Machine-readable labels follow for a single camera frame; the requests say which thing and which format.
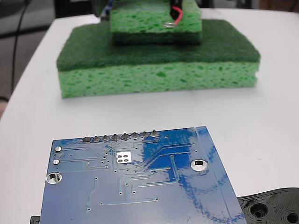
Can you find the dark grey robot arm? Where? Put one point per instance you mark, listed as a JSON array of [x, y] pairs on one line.
[[97, 8]]

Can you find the blue circuit board with pins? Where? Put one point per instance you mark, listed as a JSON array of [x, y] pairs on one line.
[[130, 186]]

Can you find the small green sponge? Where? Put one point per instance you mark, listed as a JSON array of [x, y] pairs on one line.
[[144, 21]]

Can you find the large green sponge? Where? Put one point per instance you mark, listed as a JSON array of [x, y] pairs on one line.
[[158, 77]]

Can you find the black plastic board bracket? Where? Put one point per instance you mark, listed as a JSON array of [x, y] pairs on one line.
[[271, 205]]

